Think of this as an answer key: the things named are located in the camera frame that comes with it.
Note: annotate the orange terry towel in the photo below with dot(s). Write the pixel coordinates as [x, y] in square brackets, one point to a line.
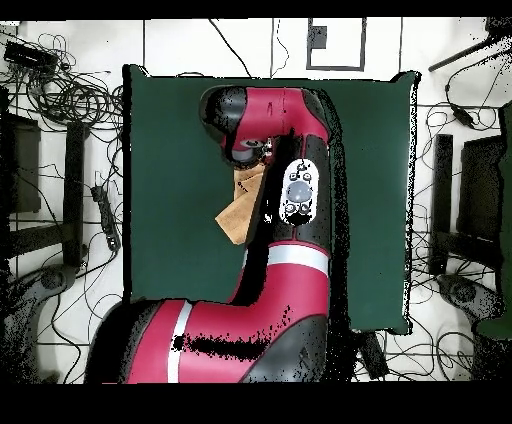
[238, 222]

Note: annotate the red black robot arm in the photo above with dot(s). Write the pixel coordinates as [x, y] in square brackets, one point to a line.
[296, 296]

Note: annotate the dark grey square patch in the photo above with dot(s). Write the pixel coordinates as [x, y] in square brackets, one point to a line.
[318, 38]

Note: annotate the dark green table cloth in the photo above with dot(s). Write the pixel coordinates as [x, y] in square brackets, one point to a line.
[168, 240]

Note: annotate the black power strip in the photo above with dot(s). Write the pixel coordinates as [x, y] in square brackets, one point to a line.
[374, 356]
[106, 218]

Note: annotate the black power adapter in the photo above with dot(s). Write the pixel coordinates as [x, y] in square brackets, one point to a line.
[464, 117]

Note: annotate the black tripod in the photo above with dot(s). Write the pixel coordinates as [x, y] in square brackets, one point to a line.
[456, 57]

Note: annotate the dark box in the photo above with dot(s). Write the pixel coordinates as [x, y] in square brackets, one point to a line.
[480, 188]
[24, 164]

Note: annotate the black stand base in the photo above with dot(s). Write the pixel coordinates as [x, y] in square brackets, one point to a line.
[464, 294]
[52, 280]

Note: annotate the black electronics box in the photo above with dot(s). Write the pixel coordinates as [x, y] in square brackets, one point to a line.
[28, 58]

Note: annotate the grey square frame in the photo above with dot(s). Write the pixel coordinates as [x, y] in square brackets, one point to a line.
[308, 60]

